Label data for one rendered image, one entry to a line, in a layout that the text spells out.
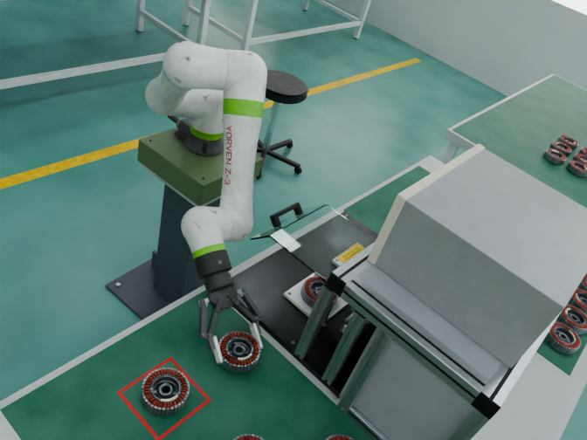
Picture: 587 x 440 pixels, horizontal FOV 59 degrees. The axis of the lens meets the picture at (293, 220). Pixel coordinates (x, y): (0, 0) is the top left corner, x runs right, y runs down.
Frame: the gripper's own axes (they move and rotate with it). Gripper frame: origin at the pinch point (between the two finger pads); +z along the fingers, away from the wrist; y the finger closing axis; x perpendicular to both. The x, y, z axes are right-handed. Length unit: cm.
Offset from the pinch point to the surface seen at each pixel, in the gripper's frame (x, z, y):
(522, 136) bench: -41, -59, -220
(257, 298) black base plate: -8.9, -11.9, -13.9
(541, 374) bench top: 17, 38, -86
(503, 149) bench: -36, -52, -193
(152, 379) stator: 0.4, 0.1, 23.4
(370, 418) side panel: 16.1, 26.6, -21.8
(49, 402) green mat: -5.2, -2.6, 45.3
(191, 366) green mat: -3.7, 0.4, 12.1
